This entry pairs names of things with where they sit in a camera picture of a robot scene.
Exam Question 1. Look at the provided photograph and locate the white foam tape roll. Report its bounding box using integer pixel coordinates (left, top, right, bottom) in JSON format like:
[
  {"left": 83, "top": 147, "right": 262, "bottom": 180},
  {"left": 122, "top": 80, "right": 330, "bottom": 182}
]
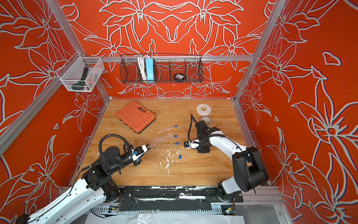
[{"left": 196, "top": 104, "right": 212, "bottom": 116}]

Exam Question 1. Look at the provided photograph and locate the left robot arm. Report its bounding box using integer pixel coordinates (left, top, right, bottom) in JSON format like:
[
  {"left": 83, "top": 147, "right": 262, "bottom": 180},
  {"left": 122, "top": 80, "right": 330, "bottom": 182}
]
[{"left": 16, "top": 145, "right": 148, "bottom": 224}]

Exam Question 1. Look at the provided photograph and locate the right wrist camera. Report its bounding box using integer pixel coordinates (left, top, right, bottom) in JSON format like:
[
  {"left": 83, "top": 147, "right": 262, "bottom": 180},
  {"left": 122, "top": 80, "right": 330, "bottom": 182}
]
[{"left": 184, "top": 141, "right": 200, "bottom": 149}]

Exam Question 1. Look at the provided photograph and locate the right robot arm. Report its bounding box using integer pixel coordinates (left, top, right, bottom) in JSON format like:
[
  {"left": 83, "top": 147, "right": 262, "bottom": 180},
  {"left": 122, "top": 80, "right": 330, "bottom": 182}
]
[{"left": 189, "top": 121, "right": 269, "bottom": 197}]

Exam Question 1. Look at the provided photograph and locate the black wire basket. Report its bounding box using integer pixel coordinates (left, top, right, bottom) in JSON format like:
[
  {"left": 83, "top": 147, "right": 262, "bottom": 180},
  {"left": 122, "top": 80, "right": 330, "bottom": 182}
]
[{"left": 119, "top": 54, "right": 204, "bottom": 84}]

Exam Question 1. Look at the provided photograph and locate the white cable bundle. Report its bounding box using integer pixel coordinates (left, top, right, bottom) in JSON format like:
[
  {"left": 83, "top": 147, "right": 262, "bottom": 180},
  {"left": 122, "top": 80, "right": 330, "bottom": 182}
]
[{"left": 137, "top": 55, "right": 148, "bottom": 81}]

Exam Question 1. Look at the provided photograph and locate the clear packing tape roll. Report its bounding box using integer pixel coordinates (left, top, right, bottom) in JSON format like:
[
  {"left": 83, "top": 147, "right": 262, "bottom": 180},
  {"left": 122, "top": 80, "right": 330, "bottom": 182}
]
[{"left": 200, "top": 116, "right": 212, "bottom": 126}]

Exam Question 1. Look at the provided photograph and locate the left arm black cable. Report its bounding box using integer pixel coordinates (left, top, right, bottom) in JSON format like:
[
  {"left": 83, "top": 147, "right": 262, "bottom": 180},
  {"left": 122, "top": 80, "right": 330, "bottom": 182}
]
[{"left": 69, "top": 134, "right": 132, "bottom": 194}]

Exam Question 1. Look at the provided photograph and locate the light blue box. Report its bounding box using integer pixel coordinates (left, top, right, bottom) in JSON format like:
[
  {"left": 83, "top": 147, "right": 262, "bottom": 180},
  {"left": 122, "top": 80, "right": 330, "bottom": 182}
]
[{"left": 145, "top": 58, "right": 154, "bottom": 82}]

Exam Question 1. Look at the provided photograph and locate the clear acrylic wall box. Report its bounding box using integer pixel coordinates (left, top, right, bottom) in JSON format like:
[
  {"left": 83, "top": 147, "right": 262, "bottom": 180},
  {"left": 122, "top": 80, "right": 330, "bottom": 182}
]
[{"left": 56, "top": 54, "right": 104, "bottom": 92}]

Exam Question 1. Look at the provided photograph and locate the orange plastic tool case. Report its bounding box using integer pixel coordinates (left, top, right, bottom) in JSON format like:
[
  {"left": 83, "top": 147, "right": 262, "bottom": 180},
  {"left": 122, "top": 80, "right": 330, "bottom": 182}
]
[{"left": 116, "top": 101, "right": 156, "bottom": 134}]

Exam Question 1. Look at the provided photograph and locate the dark green tool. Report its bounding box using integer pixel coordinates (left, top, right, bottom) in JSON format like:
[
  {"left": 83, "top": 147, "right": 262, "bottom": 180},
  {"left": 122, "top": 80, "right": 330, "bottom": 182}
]
[{"left": 72, "top": 67, "right": 89, "bottom": 91}]

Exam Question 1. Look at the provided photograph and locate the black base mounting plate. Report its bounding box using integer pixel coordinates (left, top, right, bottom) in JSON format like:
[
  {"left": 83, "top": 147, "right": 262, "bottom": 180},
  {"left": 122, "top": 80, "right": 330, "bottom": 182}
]
[{"left": 94, "top": 186, "right": 244, "bottom": 212}]

